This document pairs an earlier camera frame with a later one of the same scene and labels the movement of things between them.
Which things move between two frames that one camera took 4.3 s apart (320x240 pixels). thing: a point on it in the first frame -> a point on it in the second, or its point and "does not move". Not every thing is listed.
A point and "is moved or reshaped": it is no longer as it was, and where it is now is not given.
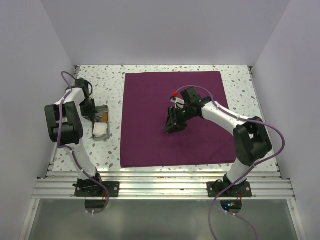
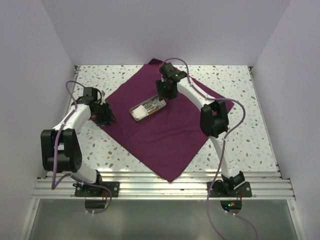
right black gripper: x=171 y=121 -> x=162 y=94
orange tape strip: x=105 y=117 is moved or reshaped
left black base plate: x=97 y=189 does not move
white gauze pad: x=100 y=129 -> x=140 y=112
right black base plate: x=242 y=189 does not move
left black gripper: x=90 y=113 -> x=108 y=116
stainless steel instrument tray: x=99 y=109 -> x=147 y=107
